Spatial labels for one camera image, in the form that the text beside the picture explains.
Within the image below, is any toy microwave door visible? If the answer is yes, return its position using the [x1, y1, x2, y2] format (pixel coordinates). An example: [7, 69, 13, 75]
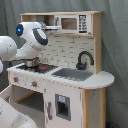
[55, 14, 92, 34]

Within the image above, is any white oven door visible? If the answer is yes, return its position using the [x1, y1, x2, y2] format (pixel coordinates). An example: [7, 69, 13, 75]
[0, 85, 13, 103]

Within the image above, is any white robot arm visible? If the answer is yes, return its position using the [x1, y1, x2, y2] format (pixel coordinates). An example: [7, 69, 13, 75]
[0, 22, 48, 128]

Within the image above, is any wooden toy kitchen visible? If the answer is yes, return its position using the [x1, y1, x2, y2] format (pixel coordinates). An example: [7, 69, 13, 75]
[0, 10, 116, 128]

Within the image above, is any grey toy sink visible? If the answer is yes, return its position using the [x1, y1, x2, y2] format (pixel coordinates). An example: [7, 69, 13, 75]
[53, 68, 93, 81]

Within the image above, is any black toy faucet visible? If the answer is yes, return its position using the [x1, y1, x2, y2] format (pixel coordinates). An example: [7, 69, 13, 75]
[76, 51, 94, 70]

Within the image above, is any black toy stovetop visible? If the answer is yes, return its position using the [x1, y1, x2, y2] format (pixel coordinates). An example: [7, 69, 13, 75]
[19, 64, 56, 74]

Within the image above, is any small silver pot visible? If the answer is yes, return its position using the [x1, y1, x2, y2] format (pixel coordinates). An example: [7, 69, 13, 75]
[25, 57, 40, 67]

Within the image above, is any right red stove knob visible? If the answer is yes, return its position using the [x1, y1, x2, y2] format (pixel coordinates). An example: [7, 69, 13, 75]
[31, 81, 37, 87]

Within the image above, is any red stove knob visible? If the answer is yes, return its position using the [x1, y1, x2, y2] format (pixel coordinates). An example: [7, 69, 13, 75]
[12, 76, 19, 83]
[31, 81, 37, 87]

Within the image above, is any white cupboard door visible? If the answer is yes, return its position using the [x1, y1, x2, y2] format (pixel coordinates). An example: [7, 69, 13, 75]
[44, 82, 82, 128]

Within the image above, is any grey range hood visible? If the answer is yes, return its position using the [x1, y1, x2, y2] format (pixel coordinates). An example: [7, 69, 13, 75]
[40, 22, 58, 31]

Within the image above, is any left red stove knob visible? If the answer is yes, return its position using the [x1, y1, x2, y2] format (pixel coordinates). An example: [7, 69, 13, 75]
[12, 76, 19, 83]

